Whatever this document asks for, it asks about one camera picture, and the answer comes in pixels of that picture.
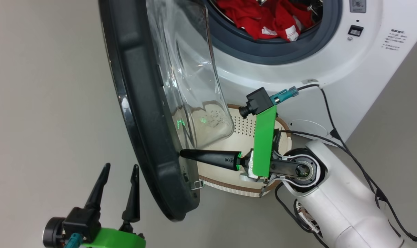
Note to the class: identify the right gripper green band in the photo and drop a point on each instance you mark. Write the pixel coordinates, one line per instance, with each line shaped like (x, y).
(263, 144)

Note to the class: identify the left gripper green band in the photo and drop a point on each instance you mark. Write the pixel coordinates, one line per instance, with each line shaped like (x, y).
(115, 239)

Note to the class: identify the dark washing machine door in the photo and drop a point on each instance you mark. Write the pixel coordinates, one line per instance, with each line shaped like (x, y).
(139, 103)

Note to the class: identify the plain red garment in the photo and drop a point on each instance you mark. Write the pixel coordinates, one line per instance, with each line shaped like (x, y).
(239, 13)

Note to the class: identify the cream perforated laundry basket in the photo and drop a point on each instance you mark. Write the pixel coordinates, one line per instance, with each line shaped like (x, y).
(222, 177)

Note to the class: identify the grey rubber door seal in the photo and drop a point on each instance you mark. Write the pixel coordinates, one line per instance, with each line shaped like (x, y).
(280, 51)

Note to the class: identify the white washing machine body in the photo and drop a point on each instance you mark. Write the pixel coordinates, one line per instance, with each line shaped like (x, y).
(332, 79)

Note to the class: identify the teal left camera connector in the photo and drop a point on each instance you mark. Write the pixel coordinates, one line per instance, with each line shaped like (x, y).
(72, 241)

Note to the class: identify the teal camera connector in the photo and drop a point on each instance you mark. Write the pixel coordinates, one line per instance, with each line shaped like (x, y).
(284, 94)
(72, 241)

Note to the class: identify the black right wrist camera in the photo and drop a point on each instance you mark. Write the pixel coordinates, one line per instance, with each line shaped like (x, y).
(258, 101)

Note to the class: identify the teal right camera connector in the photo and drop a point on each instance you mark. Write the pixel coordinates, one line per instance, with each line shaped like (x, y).
(284, 94)

